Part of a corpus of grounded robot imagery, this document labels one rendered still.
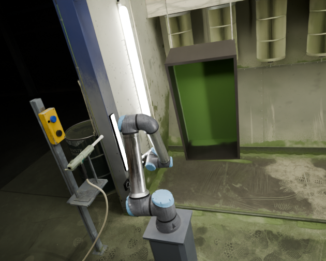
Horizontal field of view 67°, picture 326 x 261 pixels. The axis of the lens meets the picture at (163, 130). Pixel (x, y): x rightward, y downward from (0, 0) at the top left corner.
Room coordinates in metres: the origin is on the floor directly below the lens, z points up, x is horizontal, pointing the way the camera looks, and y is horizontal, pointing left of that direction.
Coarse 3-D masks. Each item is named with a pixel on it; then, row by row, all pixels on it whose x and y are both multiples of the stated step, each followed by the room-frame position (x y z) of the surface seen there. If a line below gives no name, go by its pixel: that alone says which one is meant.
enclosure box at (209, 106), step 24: (192, 48) 2.34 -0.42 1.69; (216, 48) 2.20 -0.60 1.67; (168, 72) 2.18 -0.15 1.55; (192, 72) 2.49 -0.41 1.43; (216, 72) 2.43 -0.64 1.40; (192, 96) 2.56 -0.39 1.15; (216, 96) 2.49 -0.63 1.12; (192, 120) 2.64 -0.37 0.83; (216, 120) 2.56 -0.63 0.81; (192, 144) 2.62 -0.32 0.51; (216, 144) 2.52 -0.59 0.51
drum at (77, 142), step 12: (72, 144) 2.67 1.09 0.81; (84, 144) 2.64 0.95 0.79; (96, 144) 2.68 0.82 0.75; (72, 156) 2.77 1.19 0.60; (96, 156) 2.66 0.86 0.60; (96, 168) 2.65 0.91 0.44; (108, 168) 2.70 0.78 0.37; (84, 180) 2.71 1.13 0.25; (108, 180) 2.67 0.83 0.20; (108, 192) 2.66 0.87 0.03
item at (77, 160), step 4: (100, 136) 2.04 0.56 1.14; (96, 140) 1.97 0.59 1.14; (92, 144) 1.91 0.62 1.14; (88, 148) 1.84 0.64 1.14; (92, 148) 1.87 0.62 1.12; (84, 152) 1.78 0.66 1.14; (88, 152) 1.81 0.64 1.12; (80, 156) 1.73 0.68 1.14; (84, 156) 1.76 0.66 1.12; (72, 160) 1.66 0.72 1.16; (76, 160) 1.68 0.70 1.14; (80, 160) 1.71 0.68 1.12; (68, 164) 1.64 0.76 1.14; (72, 164) 1.63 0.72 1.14; (76, 164) 1.65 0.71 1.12; (80, 164) 1.71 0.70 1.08; (72, 168) 1.61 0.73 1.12; (80, 168) 1.71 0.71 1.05; (84, 168) 1.72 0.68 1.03; (84, 172) 1.71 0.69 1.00; (84, 176) 1.71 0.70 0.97
